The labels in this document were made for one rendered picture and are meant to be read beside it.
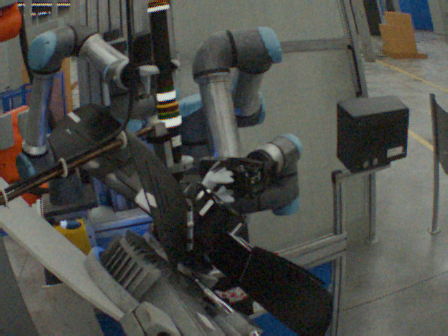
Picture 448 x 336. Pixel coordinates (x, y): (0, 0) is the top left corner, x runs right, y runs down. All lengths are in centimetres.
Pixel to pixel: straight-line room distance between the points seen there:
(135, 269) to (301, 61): 233
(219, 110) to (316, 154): 186
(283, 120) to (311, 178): 36
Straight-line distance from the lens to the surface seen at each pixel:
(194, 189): 115
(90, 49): 168
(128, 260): 112
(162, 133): 119
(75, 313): 113
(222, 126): 158
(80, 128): 120
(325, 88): 337
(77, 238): 159
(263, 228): 339
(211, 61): 159
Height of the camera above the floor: 162
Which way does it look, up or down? 17 degrees down
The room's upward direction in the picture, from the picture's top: 8 degrees counter-clockwise
